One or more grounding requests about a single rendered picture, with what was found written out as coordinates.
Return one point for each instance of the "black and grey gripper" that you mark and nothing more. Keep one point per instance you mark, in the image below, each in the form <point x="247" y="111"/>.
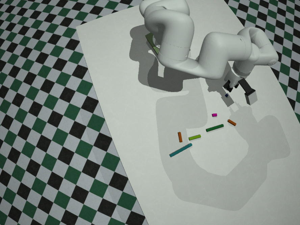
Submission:
<point x="232" y="79"/>

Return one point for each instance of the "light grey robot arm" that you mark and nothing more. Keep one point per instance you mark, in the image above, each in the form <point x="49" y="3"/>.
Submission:
<point x="173" y="28"/>

